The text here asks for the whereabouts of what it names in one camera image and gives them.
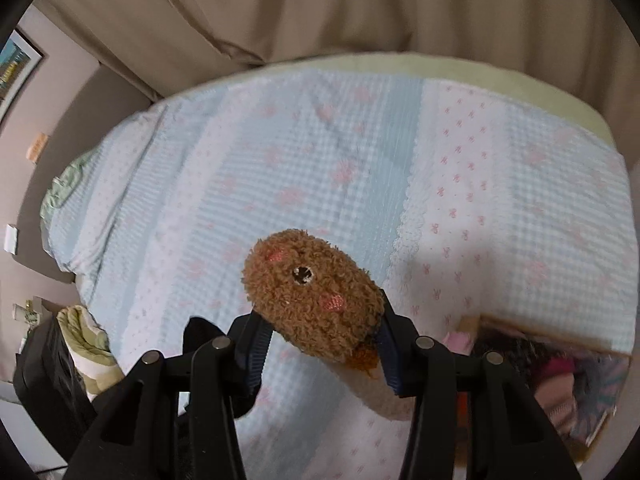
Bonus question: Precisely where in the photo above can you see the green crumpled pillow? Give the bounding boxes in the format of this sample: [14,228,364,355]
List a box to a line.
[40,152,93,233]

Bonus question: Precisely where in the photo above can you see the beige curtain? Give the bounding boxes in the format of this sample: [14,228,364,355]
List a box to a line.
[140,0,628,126]
[35,0,266,102]

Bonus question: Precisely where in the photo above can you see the magenta cloth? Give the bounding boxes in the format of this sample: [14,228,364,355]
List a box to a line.
[532,355,581,396]

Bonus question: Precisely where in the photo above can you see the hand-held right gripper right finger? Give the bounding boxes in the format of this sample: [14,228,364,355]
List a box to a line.
[376,289,583,480]

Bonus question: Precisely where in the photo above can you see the taupe padded headboard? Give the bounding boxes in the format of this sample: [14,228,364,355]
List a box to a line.
[0,57,153,376]

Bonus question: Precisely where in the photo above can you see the black bag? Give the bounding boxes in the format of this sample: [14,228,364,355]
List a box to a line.
[12,317,98,461]

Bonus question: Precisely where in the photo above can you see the brown plush toy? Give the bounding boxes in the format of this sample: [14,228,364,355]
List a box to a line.
[241,229,418,421]

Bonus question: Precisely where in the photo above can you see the pale green bed sheet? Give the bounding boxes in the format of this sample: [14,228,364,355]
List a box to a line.
[265,52,618,148]

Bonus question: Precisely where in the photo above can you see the floral cardboard box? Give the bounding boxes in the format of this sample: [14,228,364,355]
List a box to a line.
[442,312,631,466]

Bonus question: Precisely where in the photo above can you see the yellow striped cloth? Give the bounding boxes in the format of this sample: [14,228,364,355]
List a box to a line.
[56,305,126,401]

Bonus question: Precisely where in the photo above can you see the small white items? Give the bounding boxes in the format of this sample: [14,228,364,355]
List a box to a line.
[12,297,45,327]

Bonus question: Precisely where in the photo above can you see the framed wall picture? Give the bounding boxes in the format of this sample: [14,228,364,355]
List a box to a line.
[0,29,45,123]

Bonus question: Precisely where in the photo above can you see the small orange object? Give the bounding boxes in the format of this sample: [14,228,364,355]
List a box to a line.
[27,132,50,162]

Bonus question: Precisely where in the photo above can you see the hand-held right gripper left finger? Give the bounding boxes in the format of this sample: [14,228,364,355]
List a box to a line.
[65,310,275,480]

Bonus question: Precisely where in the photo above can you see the dark patterned cloth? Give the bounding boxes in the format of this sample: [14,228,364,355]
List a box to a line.
[492,337,541,386]

